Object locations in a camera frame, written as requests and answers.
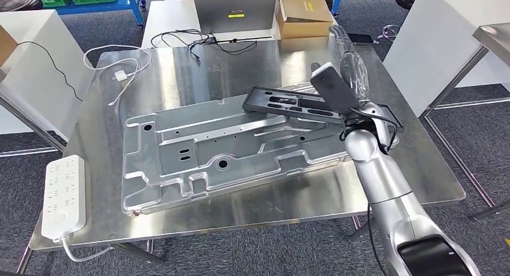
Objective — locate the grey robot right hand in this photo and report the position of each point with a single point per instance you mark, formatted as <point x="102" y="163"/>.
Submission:
<point x="354" y="73"/>

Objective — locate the black plastic panel part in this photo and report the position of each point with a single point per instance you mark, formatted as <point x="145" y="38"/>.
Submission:
<point x="271" y="101"/>

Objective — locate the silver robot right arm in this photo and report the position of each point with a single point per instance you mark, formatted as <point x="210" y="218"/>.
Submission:
<point x="386" y="194"/>

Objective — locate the stainless steel workbench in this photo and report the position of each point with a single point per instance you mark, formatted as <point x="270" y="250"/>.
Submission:
<point x="239" y="67"/>

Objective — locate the black smartphone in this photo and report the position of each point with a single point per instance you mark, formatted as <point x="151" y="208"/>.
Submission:
<point x="360" y="38"/>

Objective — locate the open cardboard box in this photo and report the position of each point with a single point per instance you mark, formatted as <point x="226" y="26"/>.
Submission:
<point x="304" y="17"/>

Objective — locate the white partition panel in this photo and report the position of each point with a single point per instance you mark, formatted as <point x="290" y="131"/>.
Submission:
<point x="438" y="47"/>
<point x="40" y="59"/>

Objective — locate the grey laptop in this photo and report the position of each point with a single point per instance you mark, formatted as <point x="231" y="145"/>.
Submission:
<point x="235" y="3"/>

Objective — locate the stainless steel table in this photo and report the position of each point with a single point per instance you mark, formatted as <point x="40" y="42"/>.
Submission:
<point x="496" y="39"/>
<point x="28" y="125"/>

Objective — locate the stamped silver metal plate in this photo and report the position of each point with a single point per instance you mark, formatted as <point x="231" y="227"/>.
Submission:
<point x="223" y="146"/>

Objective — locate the white table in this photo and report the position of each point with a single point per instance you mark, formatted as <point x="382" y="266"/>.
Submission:
<point x="169" y="15"/>

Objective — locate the white power strip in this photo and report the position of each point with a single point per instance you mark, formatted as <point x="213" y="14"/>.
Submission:
<point x="63" y="196"/>

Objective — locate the brown cardboard box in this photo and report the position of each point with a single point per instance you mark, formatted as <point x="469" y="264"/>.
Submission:
<point x="6" y="47"/>

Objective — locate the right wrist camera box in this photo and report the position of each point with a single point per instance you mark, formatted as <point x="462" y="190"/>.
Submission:
<point x="334" y="91"/>

